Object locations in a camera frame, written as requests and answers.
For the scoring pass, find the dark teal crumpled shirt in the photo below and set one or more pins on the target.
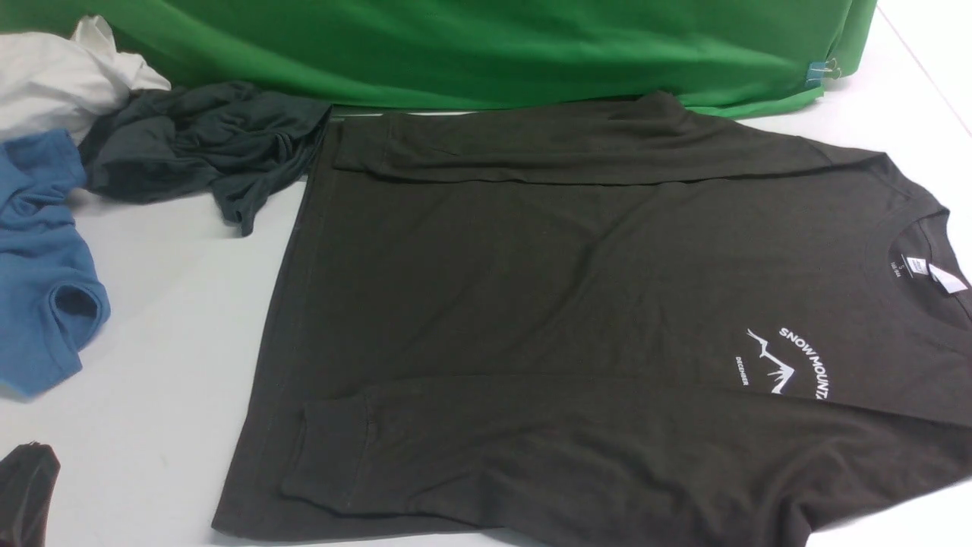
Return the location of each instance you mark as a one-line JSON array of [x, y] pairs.
[[238, 142]]

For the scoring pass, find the gray long sleeve shirt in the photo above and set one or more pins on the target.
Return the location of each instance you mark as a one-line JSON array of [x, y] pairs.
[[615, 323]]

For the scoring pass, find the blue crumpled shirt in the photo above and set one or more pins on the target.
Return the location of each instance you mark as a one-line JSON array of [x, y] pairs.
[[52, 302]]

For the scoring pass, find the black cloth at corner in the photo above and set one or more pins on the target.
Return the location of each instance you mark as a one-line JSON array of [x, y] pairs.
[[28, 477]]

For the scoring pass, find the blue binder clip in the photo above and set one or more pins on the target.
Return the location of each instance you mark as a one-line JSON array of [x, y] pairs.
[[818, 72]]

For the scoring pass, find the green backdrop cloth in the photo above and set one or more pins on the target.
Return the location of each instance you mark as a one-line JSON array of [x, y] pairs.
[[737, 59]]

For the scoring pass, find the white crumpled shirt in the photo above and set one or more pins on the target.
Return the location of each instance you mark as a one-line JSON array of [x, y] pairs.
[[49, 82]]

